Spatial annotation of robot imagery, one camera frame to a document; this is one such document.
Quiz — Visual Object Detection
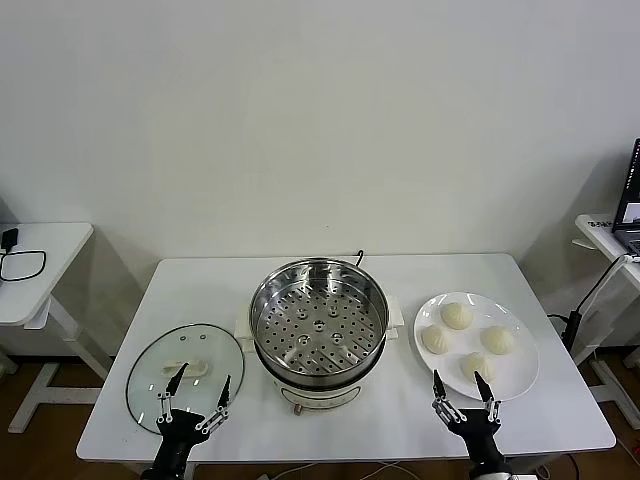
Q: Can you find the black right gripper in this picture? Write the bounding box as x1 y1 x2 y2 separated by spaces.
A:
430 369 512 480

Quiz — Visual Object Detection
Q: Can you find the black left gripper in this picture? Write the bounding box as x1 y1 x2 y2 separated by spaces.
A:
142 362 233 480

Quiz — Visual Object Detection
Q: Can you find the white steamed baozi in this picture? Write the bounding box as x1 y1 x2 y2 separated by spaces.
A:
480 325 516 355
460 351 496 384
421 324 454 356
440 302 474 331

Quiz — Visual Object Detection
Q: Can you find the glass lid with white handle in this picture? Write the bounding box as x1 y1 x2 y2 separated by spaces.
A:
125 322 246 435

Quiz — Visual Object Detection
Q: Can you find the stainless steel steamer basket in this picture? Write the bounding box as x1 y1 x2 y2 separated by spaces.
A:
249 257 390 376

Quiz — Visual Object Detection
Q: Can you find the white round plate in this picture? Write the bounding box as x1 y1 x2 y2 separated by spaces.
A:
413 291 541 402

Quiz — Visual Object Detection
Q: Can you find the white electric cooking pot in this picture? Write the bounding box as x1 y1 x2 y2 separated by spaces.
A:
233 294 405 416

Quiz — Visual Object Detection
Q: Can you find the black power strip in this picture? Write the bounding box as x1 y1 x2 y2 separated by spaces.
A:
547 310 581 346

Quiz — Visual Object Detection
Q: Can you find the white side table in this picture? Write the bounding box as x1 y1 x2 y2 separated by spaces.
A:
0 222 114 434

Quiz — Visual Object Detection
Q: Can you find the white desk with laptop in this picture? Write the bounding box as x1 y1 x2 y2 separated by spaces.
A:
572 213 640 431

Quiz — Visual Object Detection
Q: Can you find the dark open laptop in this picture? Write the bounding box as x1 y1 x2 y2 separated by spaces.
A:
611 138 640 257

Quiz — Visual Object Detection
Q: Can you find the black laptop cable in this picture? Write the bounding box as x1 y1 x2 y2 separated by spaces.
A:
574 255 629 319

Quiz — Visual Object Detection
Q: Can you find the black looped cable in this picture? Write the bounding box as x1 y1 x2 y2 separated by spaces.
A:
0 248 49 284

